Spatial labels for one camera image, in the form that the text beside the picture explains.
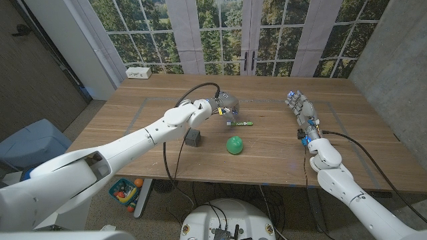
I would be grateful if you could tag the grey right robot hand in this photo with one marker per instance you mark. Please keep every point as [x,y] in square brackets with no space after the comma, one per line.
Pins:
[305,110]

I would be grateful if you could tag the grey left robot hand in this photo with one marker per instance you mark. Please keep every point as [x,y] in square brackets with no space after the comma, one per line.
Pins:
[228,101]

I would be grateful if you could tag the green white marker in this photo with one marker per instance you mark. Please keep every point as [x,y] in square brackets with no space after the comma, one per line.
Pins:
[241,123]

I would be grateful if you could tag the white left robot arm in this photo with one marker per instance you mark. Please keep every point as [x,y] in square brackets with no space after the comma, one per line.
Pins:
[133,143]

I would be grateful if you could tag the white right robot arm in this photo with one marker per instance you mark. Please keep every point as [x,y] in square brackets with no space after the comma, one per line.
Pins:
[337,183]

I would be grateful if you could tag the green ball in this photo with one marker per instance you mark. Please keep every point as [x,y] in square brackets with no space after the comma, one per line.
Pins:
[235,145]

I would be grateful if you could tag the dark grey block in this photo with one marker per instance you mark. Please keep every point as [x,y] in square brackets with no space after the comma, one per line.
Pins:
[194,138]

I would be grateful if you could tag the printed window backdrop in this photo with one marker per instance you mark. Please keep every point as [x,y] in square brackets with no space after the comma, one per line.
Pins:
[213,40]

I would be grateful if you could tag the white power strip box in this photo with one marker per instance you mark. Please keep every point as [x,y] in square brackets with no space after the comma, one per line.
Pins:
[138,72]

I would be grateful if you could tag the grey table leg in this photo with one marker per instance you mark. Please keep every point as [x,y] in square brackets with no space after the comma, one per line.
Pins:
[317,210]

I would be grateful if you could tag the black round floor base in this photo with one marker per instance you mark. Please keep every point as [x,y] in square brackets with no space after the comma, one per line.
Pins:
[165,186]

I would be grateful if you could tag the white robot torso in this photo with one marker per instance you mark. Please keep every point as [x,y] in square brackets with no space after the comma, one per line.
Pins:
[233,213]

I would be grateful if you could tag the orange toy fruit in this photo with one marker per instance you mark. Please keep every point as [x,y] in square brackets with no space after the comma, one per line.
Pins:
[138,182]

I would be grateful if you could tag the white table leg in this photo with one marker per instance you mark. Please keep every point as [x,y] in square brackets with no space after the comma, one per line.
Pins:
[142,200]

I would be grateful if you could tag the yellow toy banana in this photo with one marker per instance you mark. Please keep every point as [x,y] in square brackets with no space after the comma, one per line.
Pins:
[128,196]

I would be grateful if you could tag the teal toy basket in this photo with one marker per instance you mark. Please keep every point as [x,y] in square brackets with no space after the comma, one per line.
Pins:
[120,186]

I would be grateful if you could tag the blue grey bin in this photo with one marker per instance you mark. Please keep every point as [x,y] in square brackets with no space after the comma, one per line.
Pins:
[33,143]

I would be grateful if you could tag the dark wooden door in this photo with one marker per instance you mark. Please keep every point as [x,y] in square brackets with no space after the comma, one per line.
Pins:
[26,73]

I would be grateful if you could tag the blue black pad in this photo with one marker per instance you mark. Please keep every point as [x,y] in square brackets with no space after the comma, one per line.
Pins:
[28,174]

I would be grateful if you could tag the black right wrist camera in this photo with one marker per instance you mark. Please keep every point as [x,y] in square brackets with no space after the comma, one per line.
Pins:
[301,133]

